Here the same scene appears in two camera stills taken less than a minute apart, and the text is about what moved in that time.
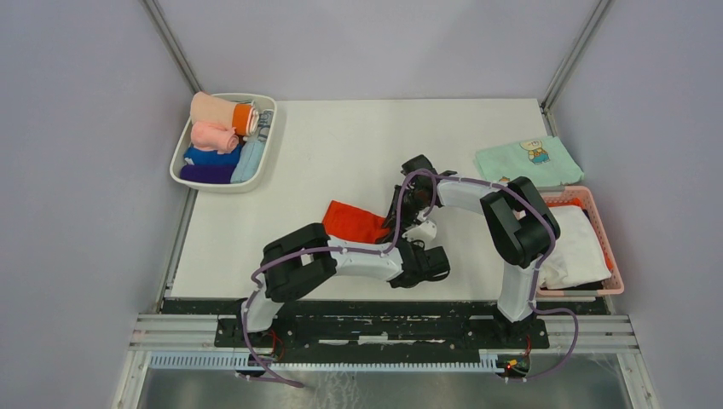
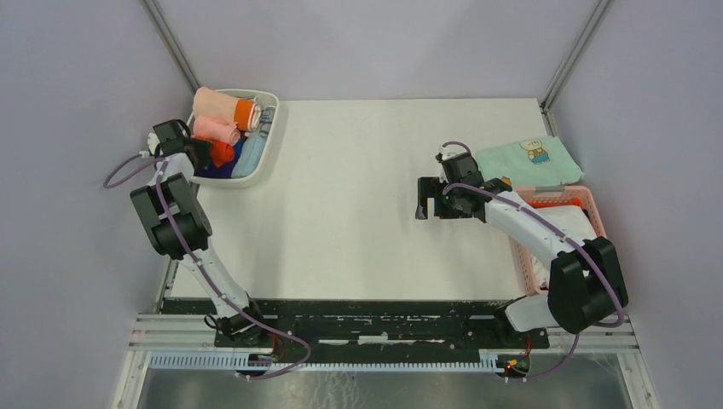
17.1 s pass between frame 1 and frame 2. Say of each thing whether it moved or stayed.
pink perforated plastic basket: stayed
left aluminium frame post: stayed
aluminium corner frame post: stayed
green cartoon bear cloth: stayed
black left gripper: moved
